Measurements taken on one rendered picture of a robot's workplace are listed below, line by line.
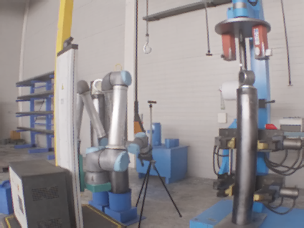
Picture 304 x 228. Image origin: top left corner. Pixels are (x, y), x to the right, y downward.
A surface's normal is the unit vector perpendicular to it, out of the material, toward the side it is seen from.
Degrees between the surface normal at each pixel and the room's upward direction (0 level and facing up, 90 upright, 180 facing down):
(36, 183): 90
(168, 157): 90
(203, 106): 90
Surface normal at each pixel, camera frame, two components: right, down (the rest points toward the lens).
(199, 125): -0.64, 0.01
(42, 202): 0.65, 0.00
